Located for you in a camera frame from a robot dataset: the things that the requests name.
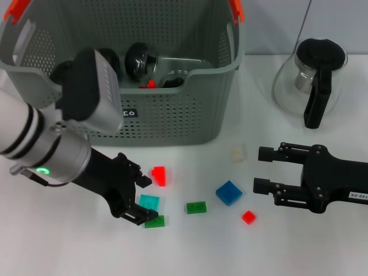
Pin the green toy brick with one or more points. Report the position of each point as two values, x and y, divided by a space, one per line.
196 207
157 222

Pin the glass teacup black holder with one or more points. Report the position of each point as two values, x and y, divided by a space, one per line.
139 61
172 80
113 61

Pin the dark clay teapot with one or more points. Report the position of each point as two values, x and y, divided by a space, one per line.
61 73

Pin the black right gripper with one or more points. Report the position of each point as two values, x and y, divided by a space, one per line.
336 181

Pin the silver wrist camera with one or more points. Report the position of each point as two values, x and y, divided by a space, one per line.
83 86

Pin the cyan square toy plate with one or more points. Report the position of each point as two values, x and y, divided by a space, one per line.
151 201

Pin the grey perforated plastic storage bin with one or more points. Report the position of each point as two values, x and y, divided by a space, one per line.
172 120

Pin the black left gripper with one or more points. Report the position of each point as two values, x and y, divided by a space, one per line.
112 181

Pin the white toy brick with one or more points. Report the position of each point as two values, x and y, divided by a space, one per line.
240 153

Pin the red sloped toy brick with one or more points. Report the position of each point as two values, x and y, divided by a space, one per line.
159 176

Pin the blue square toy plate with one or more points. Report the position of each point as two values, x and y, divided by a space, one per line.
229 193

